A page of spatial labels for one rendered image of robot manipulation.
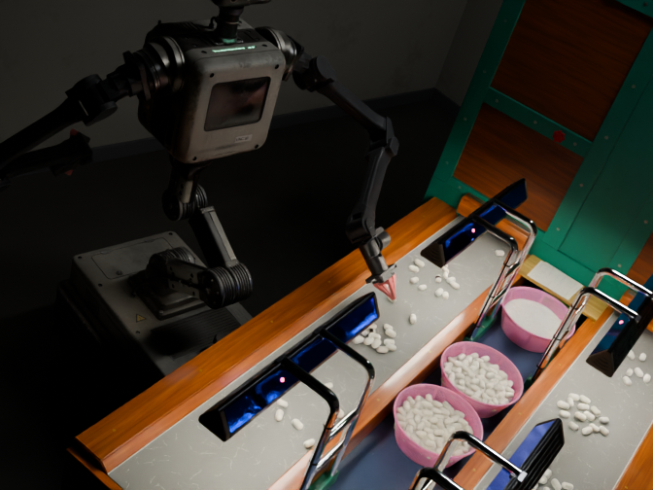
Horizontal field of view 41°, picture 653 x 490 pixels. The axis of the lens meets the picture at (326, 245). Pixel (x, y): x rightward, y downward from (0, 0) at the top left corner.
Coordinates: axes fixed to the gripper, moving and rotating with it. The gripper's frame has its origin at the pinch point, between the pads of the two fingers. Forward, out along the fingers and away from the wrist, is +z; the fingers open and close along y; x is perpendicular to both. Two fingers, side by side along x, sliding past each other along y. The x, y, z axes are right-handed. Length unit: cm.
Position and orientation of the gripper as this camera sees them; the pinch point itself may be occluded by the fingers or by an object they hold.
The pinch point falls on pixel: (393, 297)
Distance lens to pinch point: 276.4
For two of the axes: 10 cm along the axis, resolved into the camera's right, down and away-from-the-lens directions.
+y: 5.6, -3.7, 7.4
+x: -7.0, 2.7, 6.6
